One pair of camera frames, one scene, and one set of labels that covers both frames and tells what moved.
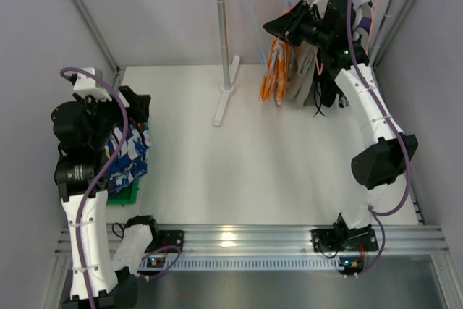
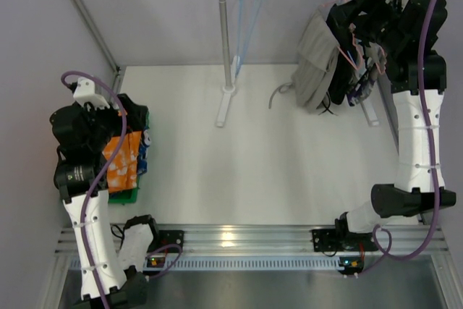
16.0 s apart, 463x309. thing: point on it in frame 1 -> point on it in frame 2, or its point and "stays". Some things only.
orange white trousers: [277, 71] -> [122, 171]
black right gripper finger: [281, 27] -> [338, 19]
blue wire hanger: [288, 3] -> [238, 70]
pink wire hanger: [319, 71] -> [380, 48]
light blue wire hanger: [251, 9] -> [240, 58]
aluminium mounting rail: [284, 239] stays
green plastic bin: [126, 195] stays
